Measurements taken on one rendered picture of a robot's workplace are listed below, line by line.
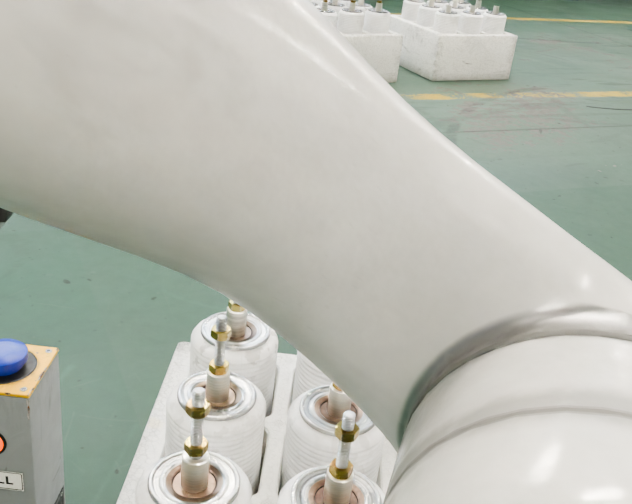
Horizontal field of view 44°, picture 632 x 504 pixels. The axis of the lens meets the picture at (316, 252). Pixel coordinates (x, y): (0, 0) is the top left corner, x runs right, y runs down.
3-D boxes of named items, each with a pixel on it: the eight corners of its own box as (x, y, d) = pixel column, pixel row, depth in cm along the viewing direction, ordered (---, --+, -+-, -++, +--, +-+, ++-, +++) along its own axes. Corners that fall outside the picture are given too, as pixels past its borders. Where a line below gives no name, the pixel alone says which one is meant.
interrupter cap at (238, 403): (183, 427, 71) (183, 421, 71) (172, 378, 78) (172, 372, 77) (264, 419, 73) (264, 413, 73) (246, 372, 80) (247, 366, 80)
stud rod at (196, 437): (192, 459, 64) (196, 384, 61) (203, 463, 64) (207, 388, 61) (186, 467, 64) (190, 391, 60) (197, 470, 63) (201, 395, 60)
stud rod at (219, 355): (213, 387, 74) (217, 319, 71) (211, 381, 75) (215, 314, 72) (223, 386, 74) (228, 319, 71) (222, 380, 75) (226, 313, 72)
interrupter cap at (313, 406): (314, 445, 71) (315, 439, 71) (288, 395, 77) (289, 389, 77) (389, 433, 74) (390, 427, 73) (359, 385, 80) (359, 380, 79)
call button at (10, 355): (18, 387, 64) (16, 366, 63) (-31, 381, 64) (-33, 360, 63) (36, 359, 68) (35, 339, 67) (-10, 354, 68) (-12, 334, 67)
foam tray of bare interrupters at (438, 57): (508, 79, 326) (518, 35, 318) (431, 81, 309) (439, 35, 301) (454, 56, 356) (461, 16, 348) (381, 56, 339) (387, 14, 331)
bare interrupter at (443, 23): (434, 54, 321) (443, 1, 311) (455, 59, 316) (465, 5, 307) (423, 57, 313) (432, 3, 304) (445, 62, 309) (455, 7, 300)
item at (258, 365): (175, 442, 96) (180, 315, 88) (249, 426, 100) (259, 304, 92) (200, 496, 88) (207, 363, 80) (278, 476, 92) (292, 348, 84)
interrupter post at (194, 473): (183, 499, 63) (184, 467, 62) (176, 478, 65) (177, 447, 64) (212, 493, 64) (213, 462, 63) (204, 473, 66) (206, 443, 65)
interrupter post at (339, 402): (330, 423, 74) (334, 395, 73) (322, 407, 76) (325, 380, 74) (354, 420, 75) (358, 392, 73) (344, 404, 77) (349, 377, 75)
